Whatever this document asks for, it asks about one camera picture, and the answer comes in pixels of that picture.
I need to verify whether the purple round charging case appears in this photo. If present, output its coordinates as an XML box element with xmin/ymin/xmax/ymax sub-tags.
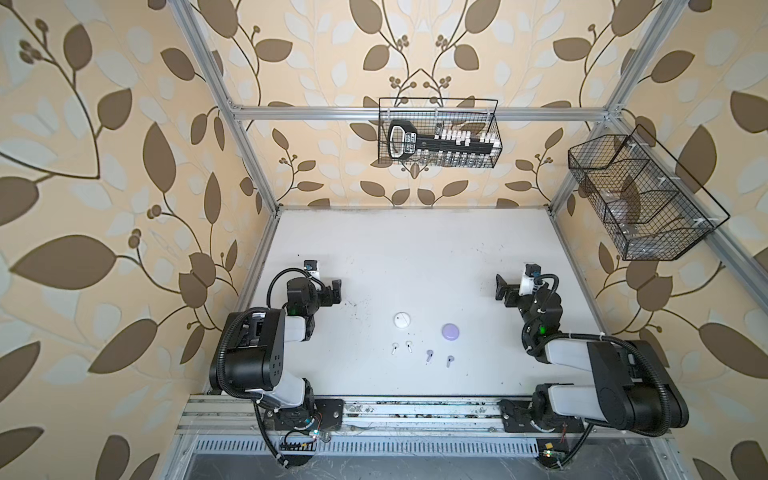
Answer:
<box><xmin>441</xmin><ymin>323</ymin><xmax>460</xmax><ymax>341</ymax></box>

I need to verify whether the white round charging case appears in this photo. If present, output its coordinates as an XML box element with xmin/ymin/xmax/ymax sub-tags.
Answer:
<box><xmin>393</xmin><ymin>312</ymin><xmax>411</xmax><ymax>329</ymax></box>

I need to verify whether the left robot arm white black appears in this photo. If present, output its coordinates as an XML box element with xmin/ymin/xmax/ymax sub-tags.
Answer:
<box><xmin>209</xmin><ymin>261</ymin><xmax>342</xmax><ymax>419</ymax></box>

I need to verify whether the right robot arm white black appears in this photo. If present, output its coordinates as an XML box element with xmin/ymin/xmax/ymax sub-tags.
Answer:
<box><xmin>494</xmin><ymin>266</ymin><xmax>690</xmax><ymax>437</ymax></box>

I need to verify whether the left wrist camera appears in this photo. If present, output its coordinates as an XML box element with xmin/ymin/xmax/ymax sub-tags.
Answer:
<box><xmin>303</xmin><ymin>259</ymin><xmax>321</xmax><ymax>280</ymax></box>

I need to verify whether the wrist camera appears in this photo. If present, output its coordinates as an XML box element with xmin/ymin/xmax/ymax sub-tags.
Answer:
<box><xmin>519</xmin><ymin>263</ymin><xmax>542</xmax><ymax>296</ymax></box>
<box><xmin>303</xmin><ymin>259</ymin><xmax>321</xmax><ymax>280</ymax></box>

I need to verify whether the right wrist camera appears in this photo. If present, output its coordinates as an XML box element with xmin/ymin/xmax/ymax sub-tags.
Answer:
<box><xmin>519</xmin><ymin>263</ymin><xmax>542</xmax><ymax>296</ymax></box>

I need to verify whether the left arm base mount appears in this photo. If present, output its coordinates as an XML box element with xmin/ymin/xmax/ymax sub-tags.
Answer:
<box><xmin>266</xmin><ymin>398</ymin><xmax>345</xmax><ymax>432</ymax></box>

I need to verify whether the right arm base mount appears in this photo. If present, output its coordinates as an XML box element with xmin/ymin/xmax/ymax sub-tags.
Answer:
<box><xmin>498</xmin><ymin>399</ymin><xmax>585</xmax><ymax>435</ymax></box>

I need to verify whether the black tool rack with handle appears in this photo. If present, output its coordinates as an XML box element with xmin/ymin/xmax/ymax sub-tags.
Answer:
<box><xmin>385</xmin><ymin>120</ymin><xmax>502</xmax><ymax>160</ymax></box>

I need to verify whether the back wire basket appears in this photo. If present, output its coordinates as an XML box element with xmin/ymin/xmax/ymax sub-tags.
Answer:
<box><xmin>377</xmin><ymin>96</ymin><xmax>503</xmax><ymax>169</ymax></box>

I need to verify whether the wire basket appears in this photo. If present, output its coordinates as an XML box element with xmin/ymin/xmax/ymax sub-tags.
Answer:
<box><xmin>568</xmin><ymin>124</ymin><xmax>731</xmax><ymax>261</ymax></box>
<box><xmin>377</xmin><ymin>96</ymin><xmax>503</xmax><ymax>169</ymax></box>

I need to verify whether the right wire basket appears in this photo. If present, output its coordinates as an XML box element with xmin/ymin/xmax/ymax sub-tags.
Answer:
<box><xmin>568</xmin><ymin>124</ymin><xmax>731</xmax><ymax>261</ymax></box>

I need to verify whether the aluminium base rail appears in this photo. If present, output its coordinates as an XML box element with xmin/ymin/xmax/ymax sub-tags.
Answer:
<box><xmin>175</xmin><ymin>394</ymin><xmax>673</xmax><ymax>439</ymax></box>

